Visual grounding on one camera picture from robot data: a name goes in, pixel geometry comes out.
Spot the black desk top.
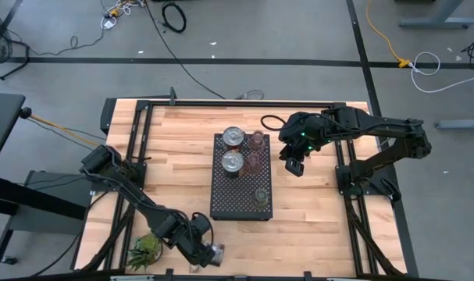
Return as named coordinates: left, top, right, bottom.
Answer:
left=0, top=92, right=27, bottom=175

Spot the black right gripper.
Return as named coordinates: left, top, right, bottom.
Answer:
left=279, top=112, right=331, bottom=177

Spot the black perforated metal riser shelf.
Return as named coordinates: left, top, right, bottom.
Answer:
left=209, top=133, right=273, bottom=222

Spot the green glass candlestick holder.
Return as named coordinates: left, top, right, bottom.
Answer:
left=251, top=187, right=269, bottom=210

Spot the grey cable loop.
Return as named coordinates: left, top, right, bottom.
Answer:
left=235, top=89, right=266, bottom=101

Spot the white and yellow cable bundle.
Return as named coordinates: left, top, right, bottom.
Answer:
left=99, top=0, right=146, bottom=31

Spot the yellow extension cable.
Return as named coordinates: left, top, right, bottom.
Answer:
left=365, top=0, right=412, bottom=69

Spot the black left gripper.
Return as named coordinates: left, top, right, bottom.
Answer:
left=180, top=229, right=224, bottom=270

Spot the grey desk foot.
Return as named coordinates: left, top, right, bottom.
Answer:
left=398, top=0, right=474, bottom=30
left=434, top=118, right=474, bottom=130

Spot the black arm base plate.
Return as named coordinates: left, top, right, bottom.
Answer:
left=90, top=163, right=144, bottom=193
left=335, top=163, right=394, bottom=196

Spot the thin black floor cable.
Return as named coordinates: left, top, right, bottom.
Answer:
left=27, top=29, right=105, bottom=57

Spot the silver tin candle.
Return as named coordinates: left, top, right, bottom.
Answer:
left=222, top=125, right=247, bottom=152
left=220, top=150, right=245, bottom=180
left=208, top=241, right=226, bottom=268

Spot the yellow rod with black knob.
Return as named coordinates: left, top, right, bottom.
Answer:
left=19, top=107, right=103, bottom=148

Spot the black desk leg with caster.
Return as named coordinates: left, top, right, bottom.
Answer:
left=0, top=228, right=19, bottom=266

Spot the black desk beam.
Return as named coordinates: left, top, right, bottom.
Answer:
left=0, top=173, right=87, bottom=220

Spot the black corner plate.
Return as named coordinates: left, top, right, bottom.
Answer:
left=99, top=97, right=119, bottom=136

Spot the pink glass candlestick holder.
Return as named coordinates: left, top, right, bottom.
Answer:
left=244, top=151, right=263, bottom=176
left=247, top=130, right=267, bottom=153

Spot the black aluminium table frame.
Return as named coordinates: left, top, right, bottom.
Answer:
left=74, top=99, right=419, bottom=279

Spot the green artificial succulent plant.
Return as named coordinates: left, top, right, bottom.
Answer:
left=126, top=233, right=164, bottom=272

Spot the coiled black cable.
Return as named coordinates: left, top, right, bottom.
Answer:
left=161, top=2, right=187, bottom=34

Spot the long black floor cable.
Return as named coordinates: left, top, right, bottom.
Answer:
left=144, top=0, right=226, bottom=100

